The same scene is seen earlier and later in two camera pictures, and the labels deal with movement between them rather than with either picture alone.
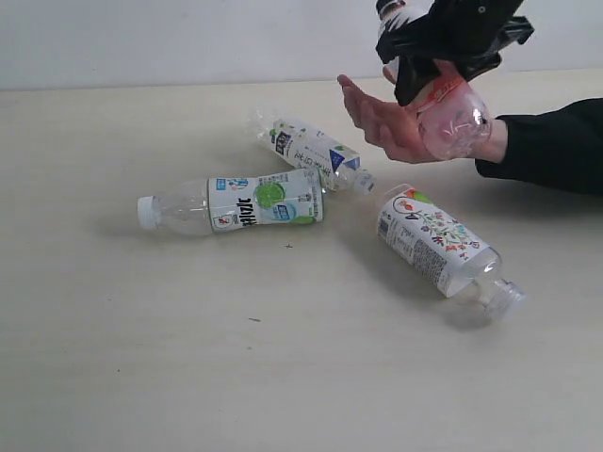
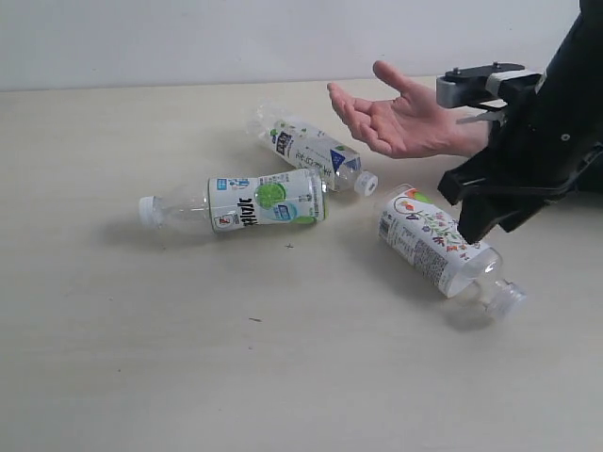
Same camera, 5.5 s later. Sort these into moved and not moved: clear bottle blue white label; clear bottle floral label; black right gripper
Moved: black right gripper
Not moved: clear bottle floral label; clear bottle blue white label
